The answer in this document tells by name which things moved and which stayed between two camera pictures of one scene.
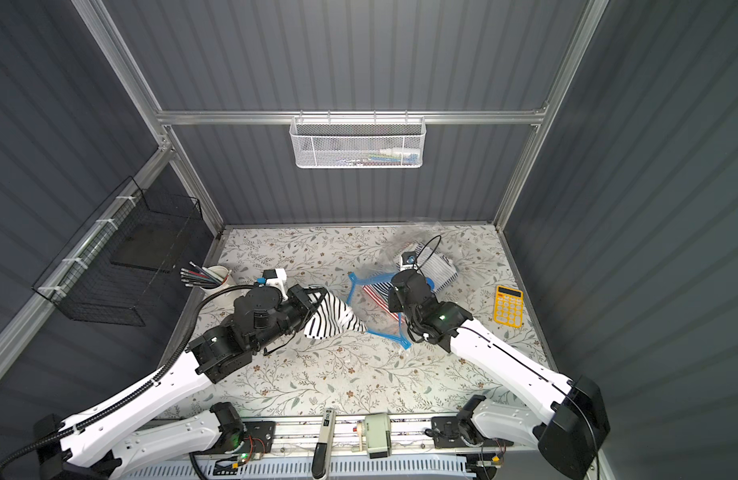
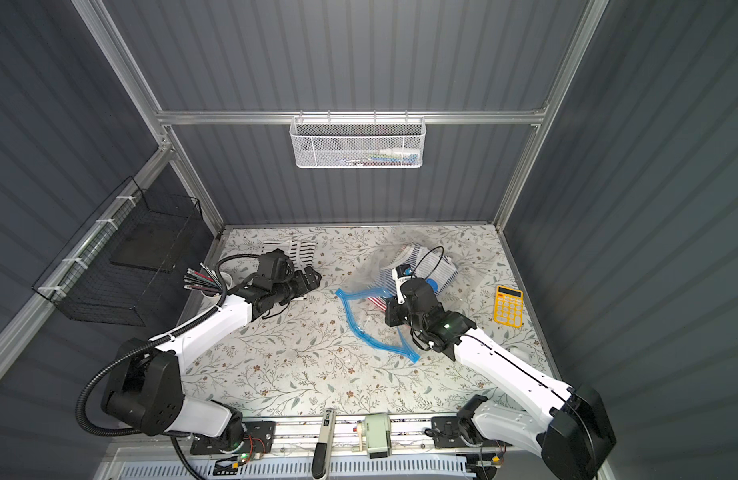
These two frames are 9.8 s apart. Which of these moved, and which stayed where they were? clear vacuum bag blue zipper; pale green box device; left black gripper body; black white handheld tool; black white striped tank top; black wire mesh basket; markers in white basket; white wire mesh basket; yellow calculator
Moved: black white striped tank top; clear vacuum bag blue zipper; left black gripper body
Stayed: white wire mesh basket; black white handheld tool; markers in white basket; black wire mesh basket; pale green box device; yellow calculator
